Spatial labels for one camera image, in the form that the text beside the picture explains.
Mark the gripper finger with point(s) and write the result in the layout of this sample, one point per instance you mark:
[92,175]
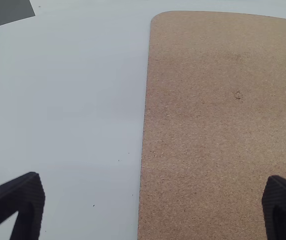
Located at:
[30,195]
[282,197]

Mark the cork mat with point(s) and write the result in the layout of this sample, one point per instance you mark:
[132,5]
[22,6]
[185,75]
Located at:
[220,125]

